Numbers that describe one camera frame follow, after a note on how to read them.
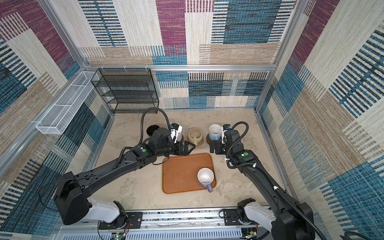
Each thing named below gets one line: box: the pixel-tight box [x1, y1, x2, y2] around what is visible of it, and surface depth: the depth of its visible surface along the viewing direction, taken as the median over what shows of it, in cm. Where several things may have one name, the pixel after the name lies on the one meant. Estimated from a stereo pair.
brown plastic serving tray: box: [162, 153, 217, 194], surface depth 87 cm
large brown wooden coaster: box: [206, 133, 212, 145], surface depth 104 cm
